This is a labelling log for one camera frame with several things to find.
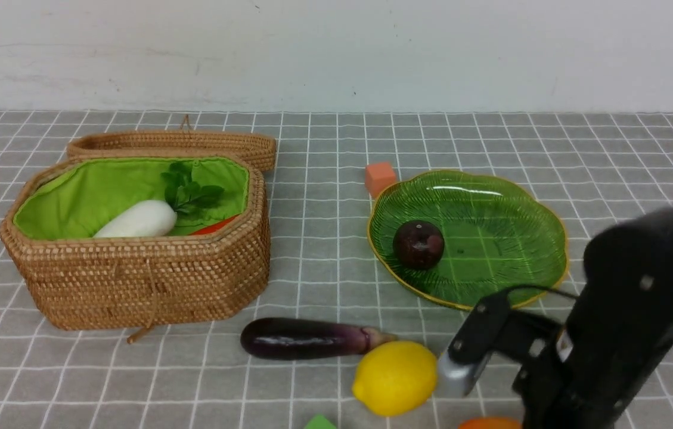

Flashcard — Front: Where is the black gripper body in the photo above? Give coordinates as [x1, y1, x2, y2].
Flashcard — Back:
[513, 310, 673, 428]

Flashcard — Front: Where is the orange yellow mango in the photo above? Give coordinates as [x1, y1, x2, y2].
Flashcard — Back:
[458, 417, 522, 429]

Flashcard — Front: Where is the yellow lemon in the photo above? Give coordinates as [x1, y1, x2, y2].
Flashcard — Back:
[352, 340, 438, 417]

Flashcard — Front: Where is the dark purple plum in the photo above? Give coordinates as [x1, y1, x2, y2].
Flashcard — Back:
[393, 220, 445, 271]

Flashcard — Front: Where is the purple eggplant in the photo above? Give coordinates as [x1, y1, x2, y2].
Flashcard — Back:
[239, 317, 398, 361]

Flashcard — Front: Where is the white radish with green leaves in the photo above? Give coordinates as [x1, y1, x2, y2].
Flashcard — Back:
[94, 162, 225, 238]

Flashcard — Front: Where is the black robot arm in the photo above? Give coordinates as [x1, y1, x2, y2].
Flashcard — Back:
[513, 206, 673, 428]

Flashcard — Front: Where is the green glass leaf plate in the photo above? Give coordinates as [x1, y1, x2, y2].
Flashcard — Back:
[367, 169, 569, 310]

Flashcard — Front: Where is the green foam block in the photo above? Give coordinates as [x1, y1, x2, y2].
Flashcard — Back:
[303, 415, 337, 429]

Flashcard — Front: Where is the orange foam cube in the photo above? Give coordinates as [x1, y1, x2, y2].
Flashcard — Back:
[364, 162, 397, 199]

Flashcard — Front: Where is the woven wicker basket lid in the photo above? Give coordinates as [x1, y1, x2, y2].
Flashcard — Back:
[66, 120, 277, 172]

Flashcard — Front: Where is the red vegetable in basket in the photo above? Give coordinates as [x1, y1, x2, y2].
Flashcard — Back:
[191, 215, 238, 235]

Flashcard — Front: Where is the grey checked tablecloth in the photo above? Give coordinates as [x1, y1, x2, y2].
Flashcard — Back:
[0, 111, 673, 428]

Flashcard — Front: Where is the woven wicker basket green lining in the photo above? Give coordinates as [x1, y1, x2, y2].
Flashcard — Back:
[0, 155, 271, 342]

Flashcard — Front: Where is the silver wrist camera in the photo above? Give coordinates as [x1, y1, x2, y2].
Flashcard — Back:
[436, 291, 563, 398]

